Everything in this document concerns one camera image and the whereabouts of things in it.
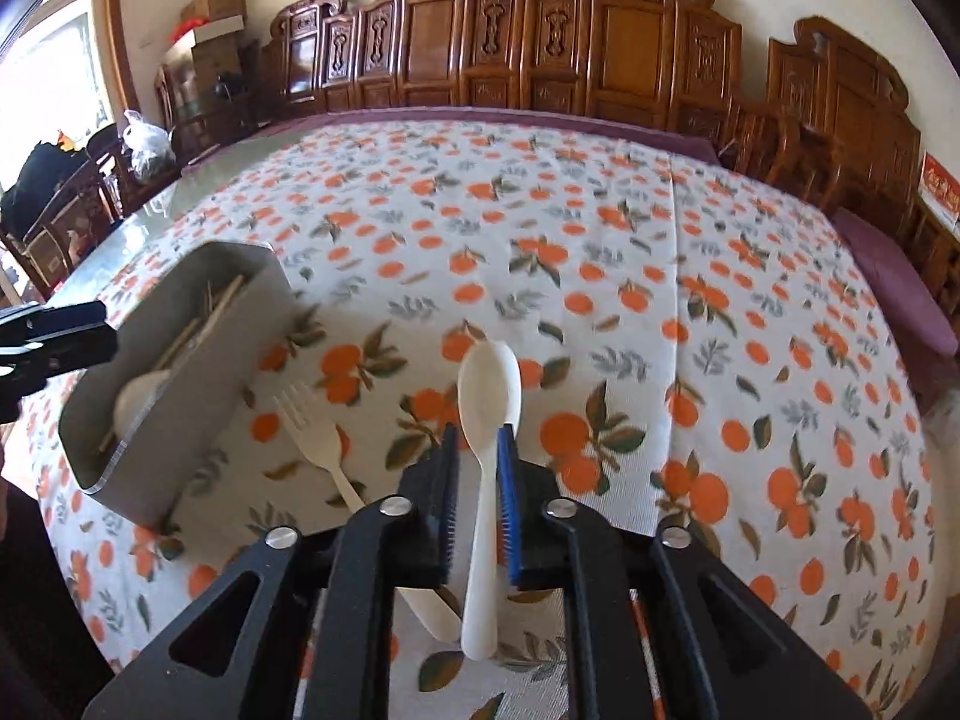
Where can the cream plastic fork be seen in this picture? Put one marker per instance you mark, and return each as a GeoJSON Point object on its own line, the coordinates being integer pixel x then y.
{"type": "Point", "coordinates": [311, 424]}

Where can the light bamboo chopstick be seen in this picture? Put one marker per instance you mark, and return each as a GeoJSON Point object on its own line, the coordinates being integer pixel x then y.
{"type": "Point", "coordinates": [225, 298]}

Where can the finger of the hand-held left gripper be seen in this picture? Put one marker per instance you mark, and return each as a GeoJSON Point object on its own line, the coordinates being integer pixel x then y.
{"type": "Point", "coordinates": [75, 360]}
{"type": "Point", "coordinates": [52, 321]}

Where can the dark clothing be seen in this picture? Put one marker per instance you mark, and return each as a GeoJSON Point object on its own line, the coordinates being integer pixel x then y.
{"type": "Point", "coordinates": [30, 615]}

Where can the black bag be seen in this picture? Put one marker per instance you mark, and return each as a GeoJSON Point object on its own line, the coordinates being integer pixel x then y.
{"type": "Point", "coordinates": [41, 184]}

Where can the white plastic bag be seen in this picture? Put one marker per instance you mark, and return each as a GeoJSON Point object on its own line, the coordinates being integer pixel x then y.
{"type": "Point", "coordinates": [148, 146]}

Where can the purple seat cushion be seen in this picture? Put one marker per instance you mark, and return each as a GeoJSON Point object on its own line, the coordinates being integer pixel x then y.
{"type": "Point", "coordinates": [900, 285]}

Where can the dark wooden dining chair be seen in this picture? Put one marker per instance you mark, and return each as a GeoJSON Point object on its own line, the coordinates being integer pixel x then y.
{"type": "Point", "coordinates": [67, 225]}

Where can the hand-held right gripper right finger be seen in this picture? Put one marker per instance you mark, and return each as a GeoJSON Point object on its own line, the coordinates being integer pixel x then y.
{"type": "Point", "coordinates": [508, 502]}

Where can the red sign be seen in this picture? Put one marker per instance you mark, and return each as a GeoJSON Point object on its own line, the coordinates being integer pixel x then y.
{"type": "Point", "coordinates": [941, 187]}

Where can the white flat box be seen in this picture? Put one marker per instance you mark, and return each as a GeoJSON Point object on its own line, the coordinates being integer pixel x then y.
{"type": "Point", "coordinates": [206, 30]}

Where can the dark brown cardboard box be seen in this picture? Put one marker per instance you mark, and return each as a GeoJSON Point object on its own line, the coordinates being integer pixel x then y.
{"type": "Point", "coordinates": [216, 58]}

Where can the carved wooden chair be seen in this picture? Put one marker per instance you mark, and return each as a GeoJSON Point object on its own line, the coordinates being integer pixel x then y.
{"type": "Point", "coordinates": [450, 30]}
{"type": "Point", "coordinates": [637, 45]}
{"type": "Point", "coordinates": [847, 112]}
{"type": "Point", "coordinates": [315, 52]}

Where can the large white soup spoon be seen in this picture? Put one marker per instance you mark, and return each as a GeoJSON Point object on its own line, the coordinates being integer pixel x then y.
{"type": "Point", "coordinates": [139, 401]}

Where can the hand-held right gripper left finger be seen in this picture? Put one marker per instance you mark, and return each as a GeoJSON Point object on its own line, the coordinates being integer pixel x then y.
{"type": "Point", "coordinates": [448, 502]}

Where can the small white plastic spoon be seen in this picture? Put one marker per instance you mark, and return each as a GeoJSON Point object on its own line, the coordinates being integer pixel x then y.
{"type": "Point", "coordinates": [487, 390]}

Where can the grey metal utensil box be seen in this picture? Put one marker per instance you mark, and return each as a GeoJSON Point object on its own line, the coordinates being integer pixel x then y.
{"type": "Point", "coordinates": [202, 420]}

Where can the orange fruit print tablecloth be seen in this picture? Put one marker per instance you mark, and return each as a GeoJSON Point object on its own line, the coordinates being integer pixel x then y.
{"type": "Point", "coordinates": [675, 315]}

